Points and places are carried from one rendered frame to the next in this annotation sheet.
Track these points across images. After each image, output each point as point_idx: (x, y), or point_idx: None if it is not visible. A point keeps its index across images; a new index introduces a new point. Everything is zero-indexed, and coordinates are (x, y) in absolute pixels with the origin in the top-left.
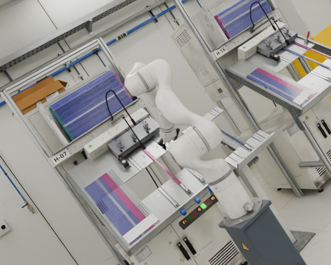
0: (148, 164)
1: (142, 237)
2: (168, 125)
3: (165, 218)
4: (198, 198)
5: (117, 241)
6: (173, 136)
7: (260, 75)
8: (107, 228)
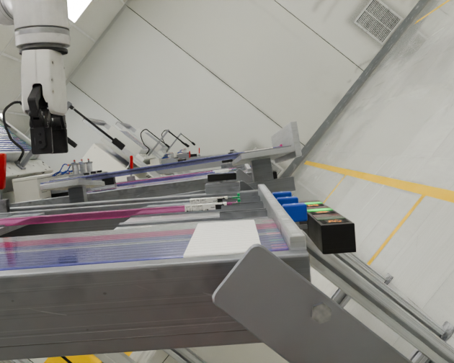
0: None
1: (292, 221)
2: (63, 7)
3: (278, 204)
4: (285, 196)
5: (156, 336)
6: (64, 105)
7: (107, 189)
8: (31, 308)
